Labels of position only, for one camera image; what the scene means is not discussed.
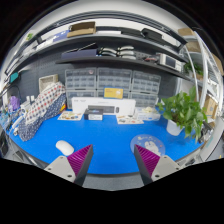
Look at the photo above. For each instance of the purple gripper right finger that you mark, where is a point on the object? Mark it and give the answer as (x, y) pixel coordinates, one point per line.
(153, 167)

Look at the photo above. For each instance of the lower grey wall shelf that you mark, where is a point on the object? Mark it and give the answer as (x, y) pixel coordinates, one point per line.
(122, 63)

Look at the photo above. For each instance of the sticker sheet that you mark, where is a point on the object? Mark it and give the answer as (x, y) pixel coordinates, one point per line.
(70, 116)
(128, 120)

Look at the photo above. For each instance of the upper grey wall shelf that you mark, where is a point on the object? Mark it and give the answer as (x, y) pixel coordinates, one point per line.
(102, 39)

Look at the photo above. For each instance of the grey wall shelf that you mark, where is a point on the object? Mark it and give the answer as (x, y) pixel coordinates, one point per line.
(102, 39)
(122, 63)

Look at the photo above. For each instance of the beige storage basket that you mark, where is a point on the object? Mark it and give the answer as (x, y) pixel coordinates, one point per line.
(47, 80)

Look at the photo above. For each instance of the white computer mouse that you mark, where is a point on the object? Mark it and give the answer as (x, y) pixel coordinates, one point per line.
(64, 147)

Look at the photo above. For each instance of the dark flat case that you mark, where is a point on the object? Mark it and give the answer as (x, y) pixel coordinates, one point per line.
(79, 54)

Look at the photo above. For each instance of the right sticker sheet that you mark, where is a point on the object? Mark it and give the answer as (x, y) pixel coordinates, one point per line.
(128, 120)

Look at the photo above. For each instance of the right clear drawer organizer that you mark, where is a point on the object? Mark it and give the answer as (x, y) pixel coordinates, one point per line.
(145, 88)

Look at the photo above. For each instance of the left sticker sheet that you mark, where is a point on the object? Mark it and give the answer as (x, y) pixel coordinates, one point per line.
(70, 116)

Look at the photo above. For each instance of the yellow card box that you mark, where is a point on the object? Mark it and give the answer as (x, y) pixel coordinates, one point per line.
(113, 93)

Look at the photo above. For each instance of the purple small object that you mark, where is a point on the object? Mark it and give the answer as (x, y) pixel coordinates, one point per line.
(14, 103)

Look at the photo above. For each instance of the patterned fabric bag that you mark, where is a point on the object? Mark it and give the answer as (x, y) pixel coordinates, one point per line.
(47, 105)

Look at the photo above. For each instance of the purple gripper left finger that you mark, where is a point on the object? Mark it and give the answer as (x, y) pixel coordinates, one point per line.
(74, 167)

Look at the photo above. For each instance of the white packaged box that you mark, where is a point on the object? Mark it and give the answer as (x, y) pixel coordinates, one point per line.
(146, 114)

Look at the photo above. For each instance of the green potted plant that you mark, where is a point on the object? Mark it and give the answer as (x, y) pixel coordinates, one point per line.
(185, 111)

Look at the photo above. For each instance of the white plant pot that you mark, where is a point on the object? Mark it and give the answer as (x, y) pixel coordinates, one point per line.
(172, 128)

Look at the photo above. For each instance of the long white keyboard box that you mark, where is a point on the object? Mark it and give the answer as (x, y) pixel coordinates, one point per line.
(109, 106)

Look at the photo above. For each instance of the left clear drawer organizer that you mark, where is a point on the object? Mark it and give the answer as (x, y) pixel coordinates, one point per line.
(80, 83)

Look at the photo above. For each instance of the white oscilloscope instrument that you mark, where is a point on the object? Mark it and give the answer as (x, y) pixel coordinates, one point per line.
(170, 62)

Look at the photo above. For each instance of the clear drawer organizer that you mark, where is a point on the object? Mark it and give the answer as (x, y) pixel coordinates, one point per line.
(80, 83)
(112, 77)
(145, 88)

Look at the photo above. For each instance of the cardboard box on shelf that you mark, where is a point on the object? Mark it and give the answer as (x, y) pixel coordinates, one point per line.
(83, 28)

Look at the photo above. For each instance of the small black white box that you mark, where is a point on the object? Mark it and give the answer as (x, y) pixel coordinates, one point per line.
(93, 114)

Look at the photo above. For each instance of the middle clear drawer organizer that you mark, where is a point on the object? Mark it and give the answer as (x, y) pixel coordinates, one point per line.
(112, 77)

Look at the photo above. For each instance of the white metal rack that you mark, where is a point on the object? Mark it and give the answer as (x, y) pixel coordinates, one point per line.
(206, 75)

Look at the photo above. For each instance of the blue desk mat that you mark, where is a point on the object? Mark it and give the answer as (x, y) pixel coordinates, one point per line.
(111, 142)

